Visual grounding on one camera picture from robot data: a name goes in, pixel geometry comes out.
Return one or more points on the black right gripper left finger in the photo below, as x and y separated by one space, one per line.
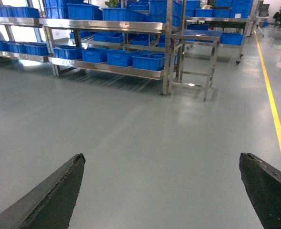
50 204

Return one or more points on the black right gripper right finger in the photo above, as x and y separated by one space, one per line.
263 186

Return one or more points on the rear steel shelf rack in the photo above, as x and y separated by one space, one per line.
232 17

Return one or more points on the steel shelf rack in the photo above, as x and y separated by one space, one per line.
232 17
79 34

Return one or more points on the small steel side table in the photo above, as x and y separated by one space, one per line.
193 59

